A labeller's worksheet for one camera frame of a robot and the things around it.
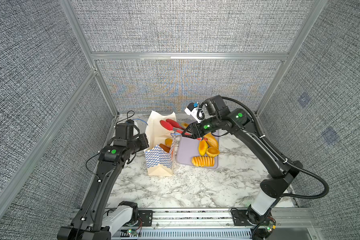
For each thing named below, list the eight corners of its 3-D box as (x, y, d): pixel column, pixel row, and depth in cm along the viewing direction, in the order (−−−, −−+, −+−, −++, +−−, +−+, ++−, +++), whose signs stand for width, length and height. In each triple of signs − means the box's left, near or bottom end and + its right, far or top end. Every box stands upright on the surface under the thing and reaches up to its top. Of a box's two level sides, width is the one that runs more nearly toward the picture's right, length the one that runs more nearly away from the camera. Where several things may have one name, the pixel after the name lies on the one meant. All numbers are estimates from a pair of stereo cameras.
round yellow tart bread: (206, 158, 97) (207, 154, 92) (205, 151, 100) (206, 146, 96) (218, 158, 97) (220, 154, 92) (216, 151, 100) (218, 146, 96)
